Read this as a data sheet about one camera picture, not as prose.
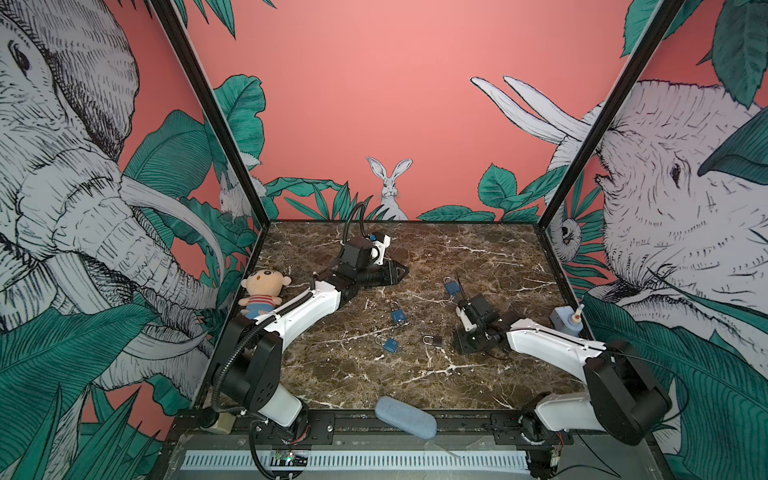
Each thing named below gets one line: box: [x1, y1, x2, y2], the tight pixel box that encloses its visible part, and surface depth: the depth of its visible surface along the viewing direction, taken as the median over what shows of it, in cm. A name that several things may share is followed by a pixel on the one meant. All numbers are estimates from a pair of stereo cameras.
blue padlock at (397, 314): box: [390, 302, 407, 323], surface depth 97 cm
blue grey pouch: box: [375, 396, 437, 440], surface depth 76 cm
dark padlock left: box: [422, 335, 443, 347], surface depth 91 cm
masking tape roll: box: [200, 412, 237, 434], surface depth 73 cm
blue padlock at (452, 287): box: [443, 276, 461, 295], surface depth 106 cm
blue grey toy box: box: [550, 305, 583, 337], surface depth 90 cm
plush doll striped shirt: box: [238, 269, 292, 320], surface depth 95 cm
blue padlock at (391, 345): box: [384, 337, 399, 354], surface depth 90 cm
